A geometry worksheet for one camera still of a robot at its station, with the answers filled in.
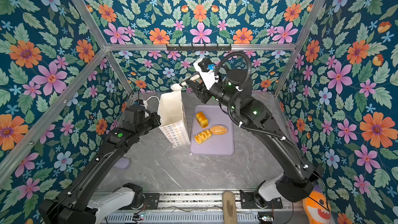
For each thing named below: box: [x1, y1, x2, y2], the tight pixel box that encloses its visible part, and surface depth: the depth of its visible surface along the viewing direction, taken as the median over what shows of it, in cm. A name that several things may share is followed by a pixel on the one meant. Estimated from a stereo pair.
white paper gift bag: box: [157, 83, 191, 149], surface depth 82 cm
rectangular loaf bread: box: [195, 111, 209, 129], surface depth 100 cm
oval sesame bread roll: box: [209, 124, 229, 135], surface depth 97 cm
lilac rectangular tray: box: [189, 104, 234, 157], surface depth 95 cm
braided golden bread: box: [194, 129, 213, 145], surface depth 94 cm
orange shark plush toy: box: [302, 190, 332, 224], surface depth 66 cm
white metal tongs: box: [179, 71, 201, 87], surface depth 52 cm
